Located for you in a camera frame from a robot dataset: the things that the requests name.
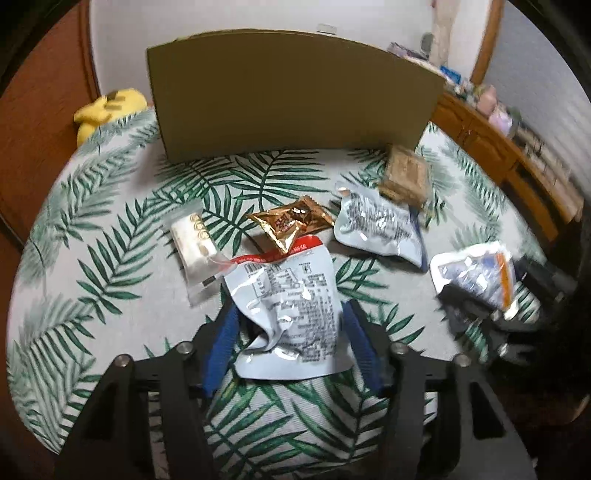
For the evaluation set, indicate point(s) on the palm leaf print cloth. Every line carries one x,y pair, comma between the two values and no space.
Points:
99,276

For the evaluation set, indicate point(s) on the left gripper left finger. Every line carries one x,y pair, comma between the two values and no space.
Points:
218,357

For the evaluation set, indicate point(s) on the clear white wafer packet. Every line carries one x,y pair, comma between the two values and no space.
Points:
203,263

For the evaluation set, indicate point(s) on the yellow Pikachu plush toy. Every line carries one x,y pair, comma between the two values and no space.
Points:
107,108

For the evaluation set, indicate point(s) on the blue white snack packet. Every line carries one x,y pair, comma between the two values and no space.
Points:
369,222

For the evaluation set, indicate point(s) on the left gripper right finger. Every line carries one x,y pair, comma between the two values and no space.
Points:
354,323

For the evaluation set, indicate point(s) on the white orange snack packet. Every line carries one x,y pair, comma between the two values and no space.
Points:
485,270

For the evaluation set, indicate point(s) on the wooden louvered wardrobe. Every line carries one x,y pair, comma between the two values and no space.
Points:
46,75

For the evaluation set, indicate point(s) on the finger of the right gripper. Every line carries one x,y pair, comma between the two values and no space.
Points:
464,312

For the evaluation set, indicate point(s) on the white silver snack packet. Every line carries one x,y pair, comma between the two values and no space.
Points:
292,302

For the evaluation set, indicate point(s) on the beige curtain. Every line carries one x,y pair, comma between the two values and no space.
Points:
445,12

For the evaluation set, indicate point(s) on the gold brown candy packet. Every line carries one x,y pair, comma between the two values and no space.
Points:
286,223

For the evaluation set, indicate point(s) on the pink tissue box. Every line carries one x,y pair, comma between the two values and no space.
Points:
501,120

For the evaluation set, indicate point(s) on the wooden sideboard cabinet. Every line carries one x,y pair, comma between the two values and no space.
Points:
549,203

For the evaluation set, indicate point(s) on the pink thermos jug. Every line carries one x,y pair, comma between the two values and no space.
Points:
487,100

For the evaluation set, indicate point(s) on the puffed grain bar packet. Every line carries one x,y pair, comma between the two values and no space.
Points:
406,178

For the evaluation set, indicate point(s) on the brown cardboard box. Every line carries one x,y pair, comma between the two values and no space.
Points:
250,90

